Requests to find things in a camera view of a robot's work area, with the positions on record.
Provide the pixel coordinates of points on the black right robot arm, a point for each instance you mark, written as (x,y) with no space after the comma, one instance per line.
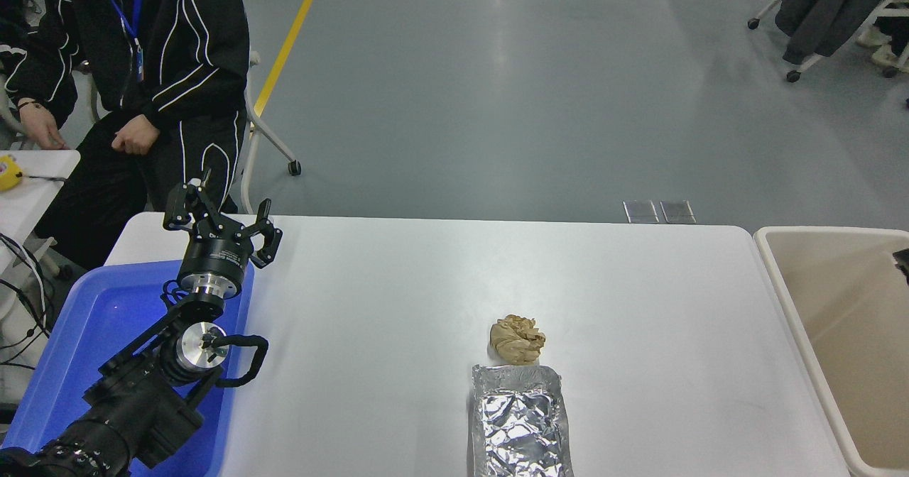
(904,264)

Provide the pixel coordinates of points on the silver floor plate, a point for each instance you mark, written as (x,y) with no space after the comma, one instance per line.
(641,212)
(678,211)

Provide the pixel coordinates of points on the blue plastic tray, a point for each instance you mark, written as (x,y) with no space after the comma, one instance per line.
(78,335)

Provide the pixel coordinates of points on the large pale bin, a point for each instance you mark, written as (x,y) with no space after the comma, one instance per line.
(845,335)

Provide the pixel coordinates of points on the white side table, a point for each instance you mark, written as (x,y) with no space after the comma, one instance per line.
(28,207)

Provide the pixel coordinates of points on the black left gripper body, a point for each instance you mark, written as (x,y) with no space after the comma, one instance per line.
(213,260)

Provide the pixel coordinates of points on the white rolling chair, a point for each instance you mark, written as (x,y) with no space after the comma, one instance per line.
(827,55)

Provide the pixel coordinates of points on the silver foil tray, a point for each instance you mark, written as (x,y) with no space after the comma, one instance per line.
(520,424)

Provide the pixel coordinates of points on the yellow handheld device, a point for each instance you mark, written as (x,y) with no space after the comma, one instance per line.
(8,172)

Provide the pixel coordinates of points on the person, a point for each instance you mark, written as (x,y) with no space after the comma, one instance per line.
(184,51)
(896,40)

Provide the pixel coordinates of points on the dark grey coat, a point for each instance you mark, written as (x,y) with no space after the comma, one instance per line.
(827,1)

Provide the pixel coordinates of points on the grey office chair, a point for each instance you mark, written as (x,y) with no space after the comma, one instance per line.
(294,168)

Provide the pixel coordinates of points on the person's left hand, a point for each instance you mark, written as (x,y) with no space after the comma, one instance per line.
(135,138)

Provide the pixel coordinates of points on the crumpled tan paper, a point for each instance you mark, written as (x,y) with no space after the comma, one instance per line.
(517,340)

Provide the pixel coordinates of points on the person's right hand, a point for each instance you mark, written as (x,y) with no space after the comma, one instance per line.
(41,128)

